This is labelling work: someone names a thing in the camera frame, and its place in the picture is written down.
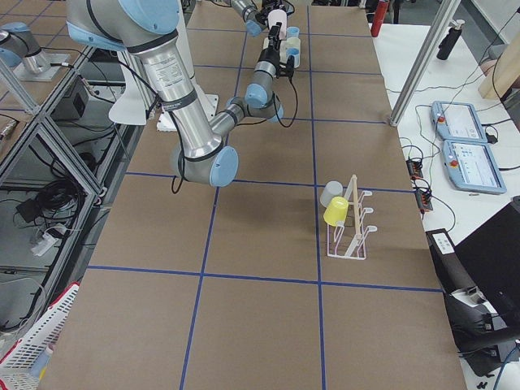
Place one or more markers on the blue cup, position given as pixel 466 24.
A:
pixel 293 55
pixel 292 32

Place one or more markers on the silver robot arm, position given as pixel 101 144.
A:
pixel 149 31
pixel 259 19

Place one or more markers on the white plastic basket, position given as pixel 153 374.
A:
pixel 23 366

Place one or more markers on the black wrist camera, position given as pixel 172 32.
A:
pixel 286 69

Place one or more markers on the pink plastic cup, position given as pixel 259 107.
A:
pixel 277 16

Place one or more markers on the lower blue teach pendant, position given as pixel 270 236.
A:
pixel 471 167

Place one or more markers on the black bottle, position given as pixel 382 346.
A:
pixel 447 44

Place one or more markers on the aluminium frame post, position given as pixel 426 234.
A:
pixel 431 41

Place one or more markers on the blue teach pendant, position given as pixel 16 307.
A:
pixel 471 167
pixel 457 121

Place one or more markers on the cream plastic tray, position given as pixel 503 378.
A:
pixel 268 67

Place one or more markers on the yellow plastic cup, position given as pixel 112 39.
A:
pixel 336 211

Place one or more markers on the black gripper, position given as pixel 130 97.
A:
pixel 262 7
pixel 270 52

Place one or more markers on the grey white cup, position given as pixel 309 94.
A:
pixel 332 189

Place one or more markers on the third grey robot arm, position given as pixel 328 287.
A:
pixel 21 52

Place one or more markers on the red cylinder bottle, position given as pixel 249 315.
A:
pixel 379 16

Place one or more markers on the white wire cup rack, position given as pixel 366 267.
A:
pixel 348 240

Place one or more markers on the cream white cup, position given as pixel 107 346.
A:
pixel 292 42

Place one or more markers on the upper blue teach pendant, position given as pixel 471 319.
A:
pixel 457 121

